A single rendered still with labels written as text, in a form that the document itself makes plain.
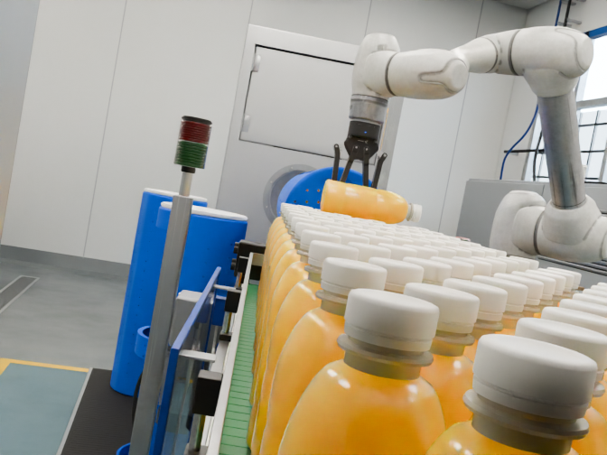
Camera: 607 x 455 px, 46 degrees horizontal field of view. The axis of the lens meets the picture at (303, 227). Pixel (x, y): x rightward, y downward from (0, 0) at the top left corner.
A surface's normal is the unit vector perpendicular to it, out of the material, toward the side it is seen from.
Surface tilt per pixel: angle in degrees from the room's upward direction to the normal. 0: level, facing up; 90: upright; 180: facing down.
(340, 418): 68
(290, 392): 90
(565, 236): 123
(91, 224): 90
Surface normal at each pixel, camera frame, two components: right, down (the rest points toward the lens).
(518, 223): -0.64, -0.13
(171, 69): 0.18, 0.08
